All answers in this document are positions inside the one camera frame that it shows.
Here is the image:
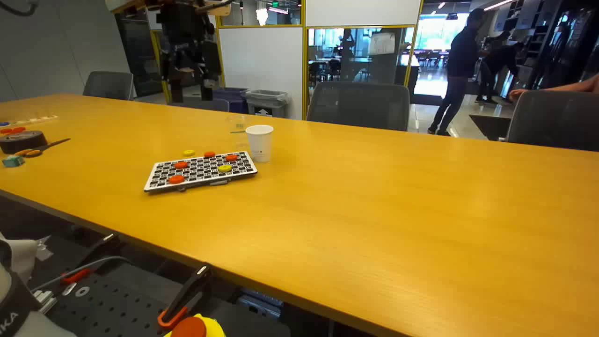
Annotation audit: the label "black white marker board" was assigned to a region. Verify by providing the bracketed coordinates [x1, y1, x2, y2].
[142, 147, 260, 194]

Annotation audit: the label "grey cable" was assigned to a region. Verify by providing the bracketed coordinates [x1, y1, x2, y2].
[33, 252, 133, 295]

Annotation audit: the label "black clamp with orange grip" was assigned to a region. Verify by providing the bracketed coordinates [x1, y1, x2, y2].
[155, 263, 213, 333]

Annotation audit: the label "grey office chair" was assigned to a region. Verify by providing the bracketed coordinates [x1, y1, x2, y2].
[305, 80, 412, 132]
[82, 69, 136, 100]
[505, 89, 599, 153]

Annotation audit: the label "yellow framed glass partition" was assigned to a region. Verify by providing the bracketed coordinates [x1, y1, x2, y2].
[301, 22, 425, 123]

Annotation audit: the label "small red handled tool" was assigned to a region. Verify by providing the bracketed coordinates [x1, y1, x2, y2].
[58, 267, 91, 288]

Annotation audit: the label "grey trash bin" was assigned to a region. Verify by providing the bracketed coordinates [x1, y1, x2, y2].
[243, 87, 292, 119]

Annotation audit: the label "blue box under table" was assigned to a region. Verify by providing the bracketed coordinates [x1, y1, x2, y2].
[234, 290, 286, 319]

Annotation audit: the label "yellow red emergency stop button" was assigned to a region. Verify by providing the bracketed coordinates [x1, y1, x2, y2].
[163, 312, 228, 337]

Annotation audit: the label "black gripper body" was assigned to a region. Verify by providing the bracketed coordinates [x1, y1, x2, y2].
[155, 0, 222, 67]

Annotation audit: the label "bare person hand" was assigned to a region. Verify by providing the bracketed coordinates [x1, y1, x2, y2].
[507, 85, 531, 102]

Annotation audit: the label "person in dark blue clothes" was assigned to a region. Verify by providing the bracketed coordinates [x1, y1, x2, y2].
[427, 5, 486, 136]

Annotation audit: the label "dark blue bin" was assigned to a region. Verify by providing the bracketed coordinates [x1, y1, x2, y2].
[211, 85, 249, 114]

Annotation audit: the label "long black robot cable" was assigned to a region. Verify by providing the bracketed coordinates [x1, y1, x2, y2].
[0, 0, 39, 18]

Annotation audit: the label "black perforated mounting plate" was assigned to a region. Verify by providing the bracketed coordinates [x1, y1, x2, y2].
[35, 260, 213, 337]

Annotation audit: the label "large white wall panel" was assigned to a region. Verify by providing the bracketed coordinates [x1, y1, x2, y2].
[217, 24, 305, 119]

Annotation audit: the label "bare person forearm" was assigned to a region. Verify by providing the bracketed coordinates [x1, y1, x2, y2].
[524, 72, 599, 99]

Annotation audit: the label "orange handled scissors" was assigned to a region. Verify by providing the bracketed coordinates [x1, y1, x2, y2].
[17, 136, 73, 158]

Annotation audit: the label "white panel above glass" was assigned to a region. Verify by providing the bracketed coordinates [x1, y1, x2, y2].
[303, 0, 425, 27]

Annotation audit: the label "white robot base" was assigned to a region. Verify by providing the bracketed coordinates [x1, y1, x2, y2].
[0, 260, 76, 337]

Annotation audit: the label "white paper cup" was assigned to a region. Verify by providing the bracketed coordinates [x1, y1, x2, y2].
[243, 123, 275, 164]

